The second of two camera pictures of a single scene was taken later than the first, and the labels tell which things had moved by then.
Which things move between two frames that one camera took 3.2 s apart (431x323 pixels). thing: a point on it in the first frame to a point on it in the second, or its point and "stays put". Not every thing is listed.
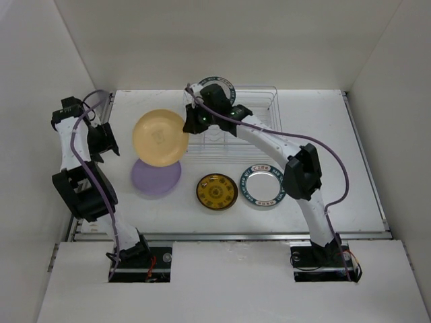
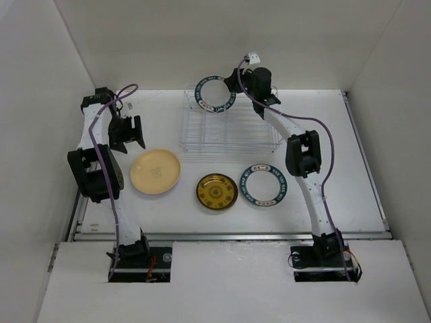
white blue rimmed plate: (262, 185) stays put
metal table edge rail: (229, 236) stays put
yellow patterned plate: (217, 192) stays put
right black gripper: (191, 124) to (234, 79)
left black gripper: (106, 142) to (117, 141)
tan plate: (158, 138) to (155, 171)
